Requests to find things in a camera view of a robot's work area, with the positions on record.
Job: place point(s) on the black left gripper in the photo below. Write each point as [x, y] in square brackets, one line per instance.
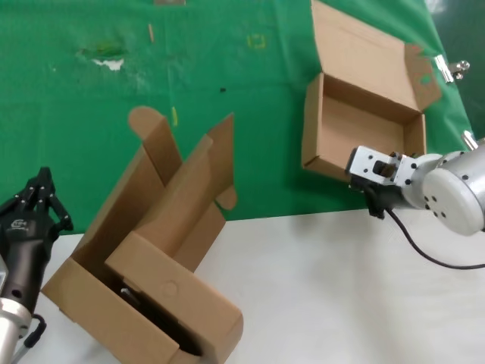
[22, 250]

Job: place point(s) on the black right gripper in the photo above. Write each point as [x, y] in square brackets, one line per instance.
[380, 201]

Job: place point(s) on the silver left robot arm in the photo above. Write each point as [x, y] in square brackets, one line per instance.
[9, 326]

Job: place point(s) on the large brown cardboard box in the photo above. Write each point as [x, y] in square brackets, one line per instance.
[94, 303]

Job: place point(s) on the brown box with round dent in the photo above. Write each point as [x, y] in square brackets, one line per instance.
[182, 299]

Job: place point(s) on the silver metal clamp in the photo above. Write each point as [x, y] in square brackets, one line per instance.
[470, 139]

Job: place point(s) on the green table cloth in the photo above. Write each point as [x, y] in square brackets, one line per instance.
[265, 151]

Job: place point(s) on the silver binder clip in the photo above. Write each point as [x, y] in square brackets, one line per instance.
[449, 68]

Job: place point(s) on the yellow tape strip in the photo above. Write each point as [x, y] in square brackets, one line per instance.
[174, 117]

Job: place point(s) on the beige tape strip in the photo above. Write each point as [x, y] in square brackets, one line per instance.
[151, 34]

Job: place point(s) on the grey flat piece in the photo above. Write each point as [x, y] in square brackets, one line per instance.
[169, 2]

